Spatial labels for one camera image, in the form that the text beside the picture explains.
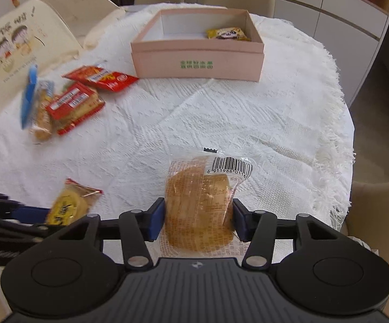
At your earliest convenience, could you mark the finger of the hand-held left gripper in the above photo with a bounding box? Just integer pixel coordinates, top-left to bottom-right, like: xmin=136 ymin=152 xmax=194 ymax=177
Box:
xmin=0 ymin=188 xmax=51 ymax=225
xmin=0 ymin=213 xmax=47 ymax=247

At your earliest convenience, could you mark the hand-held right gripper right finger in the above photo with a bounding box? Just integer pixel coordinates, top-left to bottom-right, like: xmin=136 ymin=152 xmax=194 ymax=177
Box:
xmin=232 ymin=198 xmax=341 ymax=271

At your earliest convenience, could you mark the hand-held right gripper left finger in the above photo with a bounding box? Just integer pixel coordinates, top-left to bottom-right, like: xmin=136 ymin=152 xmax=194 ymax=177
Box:
xmin=48 ymin=197 xmax=166 ymax=270

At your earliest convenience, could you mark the yellow round pastry packet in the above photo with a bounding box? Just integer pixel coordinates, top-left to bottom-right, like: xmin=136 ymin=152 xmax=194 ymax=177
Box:
xmin=44 ymin=178 xmax=104 ymax=227

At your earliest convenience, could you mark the clear bread packet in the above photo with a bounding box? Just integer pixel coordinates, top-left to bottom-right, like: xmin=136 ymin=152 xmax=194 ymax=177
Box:
xmin=160 ymin=147 xmax=261 ymax=255

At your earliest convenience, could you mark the clear biscuit packet blue label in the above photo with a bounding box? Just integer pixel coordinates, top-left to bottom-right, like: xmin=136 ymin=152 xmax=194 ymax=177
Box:
xmin=20 ymin=65 xmax=55 ymax=143

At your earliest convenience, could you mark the red snack packet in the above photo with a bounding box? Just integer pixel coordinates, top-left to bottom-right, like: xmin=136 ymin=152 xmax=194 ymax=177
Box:
xmin=62 ymin=65 xmax=139 ymax=93

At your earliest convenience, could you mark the pink cardboard box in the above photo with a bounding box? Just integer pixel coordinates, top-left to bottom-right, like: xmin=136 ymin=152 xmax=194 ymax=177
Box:
xmin=130 ymin=9 xmax=266 ymax=82

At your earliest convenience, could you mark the white woven tablecloth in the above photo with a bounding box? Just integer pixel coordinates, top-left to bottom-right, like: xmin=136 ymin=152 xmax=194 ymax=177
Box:
xmin=0 ymin=3 xmax=356 ymax=270

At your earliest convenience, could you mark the red white cake packet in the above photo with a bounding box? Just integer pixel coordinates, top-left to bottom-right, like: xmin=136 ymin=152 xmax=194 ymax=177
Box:
xmin=45 ymin=82 xmax=106 ymax=136

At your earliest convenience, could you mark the small yellow snack packet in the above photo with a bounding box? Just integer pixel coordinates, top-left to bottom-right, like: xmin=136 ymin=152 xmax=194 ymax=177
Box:
xmin=207 ymin=27 xmax=252 ymax=42

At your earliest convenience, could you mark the cream curved chair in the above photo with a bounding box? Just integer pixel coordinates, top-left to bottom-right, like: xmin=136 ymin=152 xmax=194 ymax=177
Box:
xmin=35 ymin=0 xmax=119 ymax=41

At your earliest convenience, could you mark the wooden white shelf cabinet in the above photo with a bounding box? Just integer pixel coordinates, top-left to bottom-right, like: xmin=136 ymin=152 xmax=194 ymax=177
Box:
xmin=275 ymin=0 xmax=389 ymax=106

